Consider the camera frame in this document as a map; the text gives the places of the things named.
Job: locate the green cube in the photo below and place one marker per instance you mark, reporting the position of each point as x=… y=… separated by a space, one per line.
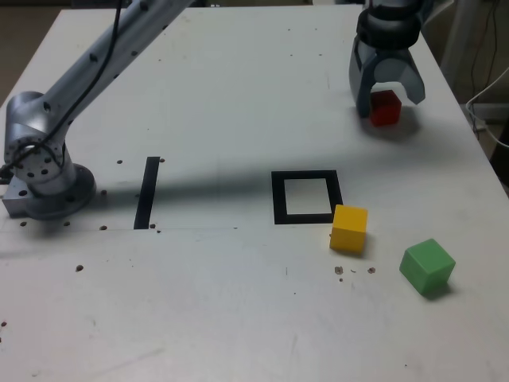
x=427 y=266

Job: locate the yellow cube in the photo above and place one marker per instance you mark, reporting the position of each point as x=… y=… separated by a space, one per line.
x=349 y=231

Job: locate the red cube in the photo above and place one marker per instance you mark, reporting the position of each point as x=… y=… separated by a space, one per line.
x=385 y=109

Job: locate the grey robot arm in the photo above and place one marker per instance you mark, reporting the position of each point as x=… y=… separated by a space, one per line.
x=99 y=59

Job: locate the black tape square outline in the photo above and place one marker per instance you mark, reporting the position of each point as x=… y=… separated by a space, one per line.
x=278 y=199

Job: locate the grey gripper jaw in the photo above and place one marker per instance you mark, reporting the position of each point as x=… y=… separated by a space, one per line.
x=360 y=87
x=411 y=79

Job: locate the black tape strip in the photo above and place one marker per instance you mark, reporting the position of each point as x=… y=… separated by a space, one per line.
x=146 y=195

